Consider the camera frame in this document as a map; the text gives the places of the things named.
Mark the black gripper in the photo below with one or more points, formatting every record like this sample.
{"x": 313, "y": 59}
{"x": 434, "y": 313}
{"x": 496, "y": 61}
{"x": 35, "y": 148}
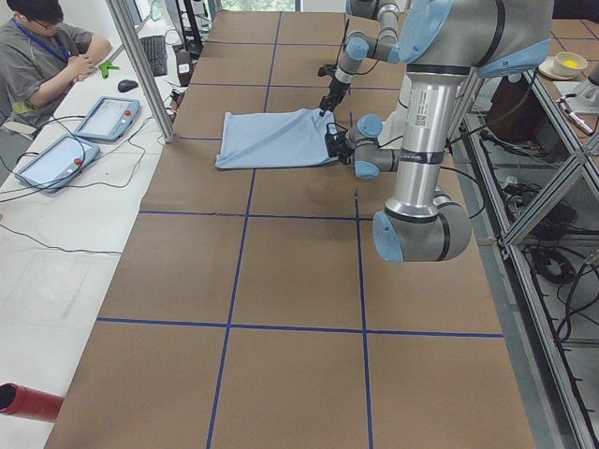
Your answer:
{"x": 340, "y": 146}
{"x": 335, "y": 88}

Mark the light blue t-shirt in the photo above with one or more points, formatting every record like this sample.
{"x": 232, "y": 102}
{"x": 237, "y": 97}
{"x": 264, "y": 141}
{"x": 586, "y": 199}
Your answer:
{"x": 274, "y": 140}

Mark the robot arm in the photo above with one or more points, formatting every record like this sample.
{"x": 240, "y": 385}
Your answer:
{"x": 357, "y": 46}
{"x": 440, "y": 43}

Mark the black keyboard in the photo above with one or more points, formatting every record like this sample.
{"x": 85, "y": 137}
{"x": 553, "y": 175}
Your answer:
{"x": 154, "y": 48}

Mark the black computer mouse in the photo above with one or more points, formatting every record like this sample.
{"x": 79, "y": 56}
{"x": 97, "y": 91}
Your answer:
{"x": 125, "y": 86}

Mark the far teach pendant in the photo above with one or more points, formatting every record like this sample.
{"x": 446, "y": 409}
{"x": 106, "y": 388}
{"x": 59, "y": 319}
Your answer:
{"x": 108, "y": 119}

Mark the teach pendant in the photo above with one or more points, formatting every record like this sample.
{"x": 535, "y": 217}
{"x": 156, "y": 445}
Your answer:
{"x": 58, "y": 164}
{"x": 108, "y": 119}

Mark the near teach pendant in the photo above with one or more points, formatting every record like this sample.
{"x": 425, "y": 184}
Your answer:
{"x": 58, "y": 164}

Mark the seated person grey shirt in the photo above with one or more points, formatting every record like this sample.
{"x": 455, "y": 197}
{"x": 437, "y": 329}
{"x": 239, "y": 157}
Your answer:
{"x": 42, "y": 57}

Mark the red cylinder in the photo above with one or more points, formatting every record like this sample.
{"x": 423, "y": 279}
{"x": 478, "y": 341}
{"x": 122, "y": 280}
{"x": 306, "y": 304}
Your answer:
{"x": 28, "y": 403}

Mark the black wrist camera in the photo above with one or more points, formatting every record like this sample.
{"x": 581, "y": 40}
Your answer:
{"x": 331, "y": 129}
{"x": 327, "y": 70}

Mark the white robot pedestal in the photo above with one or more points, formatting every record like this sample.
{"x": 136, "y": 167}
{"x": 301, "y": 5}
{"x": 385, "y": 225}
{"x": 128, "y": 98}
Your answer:
{"x": 393, "y": 129}

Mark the aluminium frame post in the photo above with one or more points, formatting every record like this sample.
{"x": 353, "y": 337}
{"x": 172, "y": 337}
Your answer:
{"x": 126, "y": 30}

